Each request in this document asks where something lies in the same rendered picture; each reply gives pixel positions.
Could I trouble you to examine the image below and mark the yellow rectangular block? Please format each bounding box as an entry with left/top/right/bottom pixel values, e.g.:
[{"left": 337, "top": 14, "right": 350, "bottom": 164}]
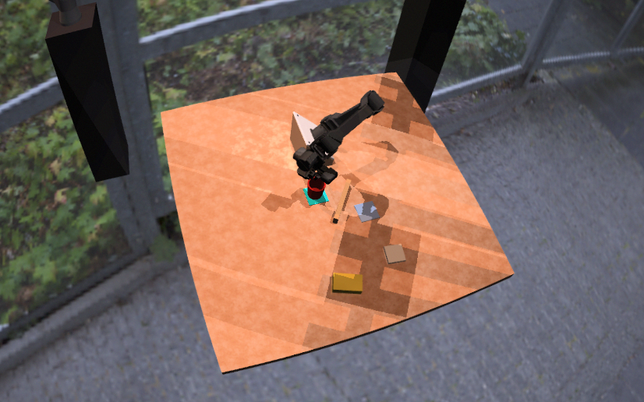
[{"left": 332, "top": 273, "right": 363, "bottom": 294}]

